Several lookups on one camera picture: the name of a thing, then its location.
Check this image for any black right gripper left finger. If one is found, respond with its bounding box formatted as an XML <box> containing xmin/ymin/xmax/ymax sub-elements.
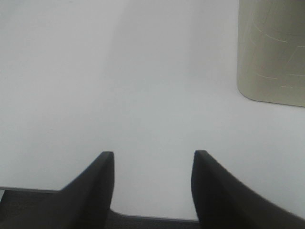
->
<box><xmin>0</xmin><ymin>151</ymin><xmax>114</xmax><ymax>229</ymax></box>

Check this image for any beige storage box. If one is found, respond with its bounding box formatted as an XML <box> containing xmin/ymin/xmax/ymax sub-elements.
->
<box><xmin>237</xmin><ymin>0</ymin><xmax>305</xmax><ymax>107</ymax></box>

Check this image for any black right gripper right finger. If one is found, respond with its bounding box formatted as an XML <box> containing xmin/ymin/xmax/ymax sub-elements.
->
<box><xmin>192</xmin><ymin>150</ymin><xmax>305</xmax><ymax>229</ymax></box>

